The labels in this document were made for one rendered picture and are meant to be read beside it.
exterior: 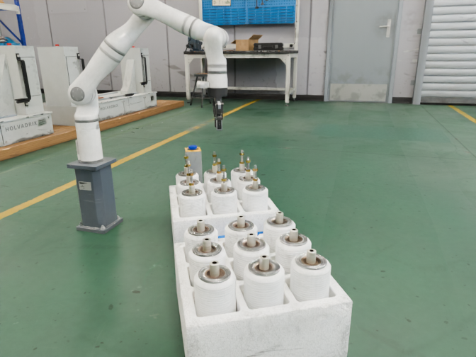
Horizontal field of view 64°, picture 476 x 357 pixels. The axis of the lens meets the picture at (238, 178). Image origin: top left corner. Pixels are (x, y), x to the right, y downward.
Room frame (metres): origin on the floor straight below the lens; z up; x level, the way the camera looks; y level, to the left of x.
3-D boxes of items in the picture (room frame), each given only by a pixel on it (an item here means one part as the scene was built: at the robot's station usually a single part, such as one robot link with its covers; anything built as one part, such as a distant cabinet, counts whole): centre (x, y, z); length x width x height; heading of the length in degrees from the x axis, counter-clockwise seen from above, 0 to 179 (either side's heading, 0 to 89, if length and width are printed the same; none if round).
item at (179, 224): (1.44, 0.07, 0.09); 0.39 x 0.39 x 0.18; 11
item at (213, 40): (1.44, 0.08, 0.74); 0.09 x 0.07 x 0.15; 160
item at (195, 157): (1.71, 0.21, 0.16); 0.07 x 0.07 x 0.31; 11
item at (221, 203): (1.33, 0.05, 0.16); 0.10 x 0.10 x 0.18
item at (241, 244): (0.91, -0.03, 0.25); 0.08 x 0.08 x 0.01
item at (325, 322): (0.91, -0.03, 0.09); 0.39 x 0.39 x 0.18; 13
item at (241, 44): (6.14, -0.15, 0.87); 0.40 x 0.30 x 0.23; 58
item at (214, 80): (1.44, 0.09, 0.64); 0.11 x 0.09 x 0.06; 98
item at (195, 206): (1.30, 0.17, 0.16); 0.10 x 0.10 x 0.18
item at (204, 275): (0.76, 0.06, 0.25); 0.08 x 0.08 x 0.01
